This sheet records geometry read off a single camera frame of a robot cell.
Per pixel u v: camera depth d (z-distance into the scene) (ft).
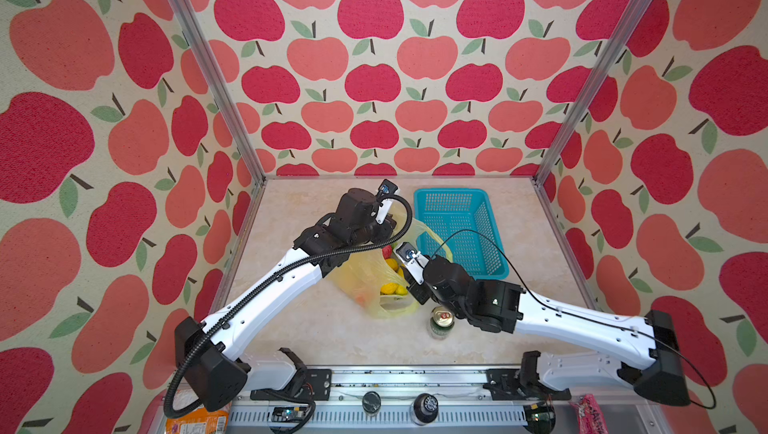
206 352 1.27
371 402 2.09
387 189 2.02
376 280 2.41
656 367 1.29
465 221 3.53
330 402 2.42
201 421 2.19
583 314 1.47
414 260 1.87
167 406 1.23
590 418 2.26
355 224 1.77
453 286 1.64
